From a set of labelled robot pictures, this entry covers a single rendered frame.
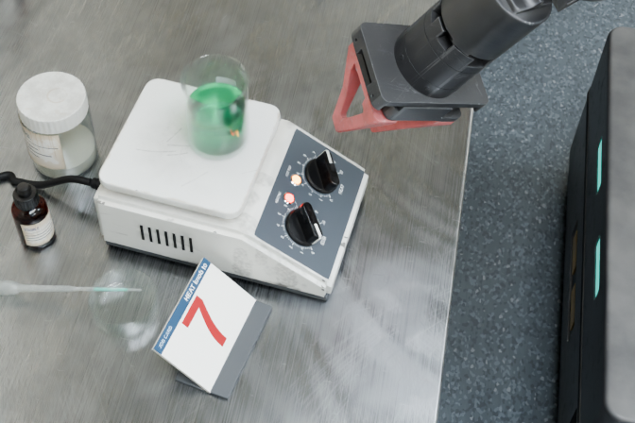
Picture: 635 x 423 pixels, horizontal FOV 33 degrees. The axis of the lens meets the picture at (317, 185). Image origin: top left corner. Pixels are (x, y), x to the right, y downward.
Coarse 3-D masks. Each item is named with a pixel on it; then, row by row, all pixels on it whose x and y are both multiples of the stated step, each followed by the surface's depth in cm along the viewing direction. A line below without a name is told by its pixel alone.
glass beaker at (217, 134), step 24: (192, 72) 84; (216, 72) 86; (240, 72) 84; (240, 96) 82; (192, 120) 84; (216, 120) 83; (240, 120) 84; (192, 144) 87; (216, 144) 85; (240, 144) 86
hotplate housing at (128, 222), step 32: (288, 128) 92; (96, 192) 87; (256, 192) 87; (128, 224) 88; (160, 224) 86; (192, 224) 86; (224, 224) 85; (256, 224) 86; (352, 224) 92; (160, 256) 91; (192, 256) 89; (224, 256) 87; (256, 256) 86; (288, 256) 86; (288, 288) 89; (320, 288) 87
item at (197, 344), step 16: (208, 272) 86; (208, 288) 86; (224, 288) 87; (192, 304) 85; (208, 304) 86; (224, 304) 87; (240, 304) 88; (192, 320) 84; (208, 320) 85; (224, 320) 86; (176, 336) 83; (192, 336) 84; (208, 336) 85; (224, 336) 86; (176, 352) 82; (192, 352) 83; (208, 352) 84; (192, 368) 83; (208, 368) 84
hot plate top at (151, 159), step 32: (160, 96) 91; (128, 128) 89; (160, 128) 89; (256, 128) 89; (128, 160) 87; (160, 160) 87; (192, 160) 87; (224, 160) 87; (256, 160) 87; (128, 192) 85; (160, 192) 85; (192, 192) 85; (224, 192) 85
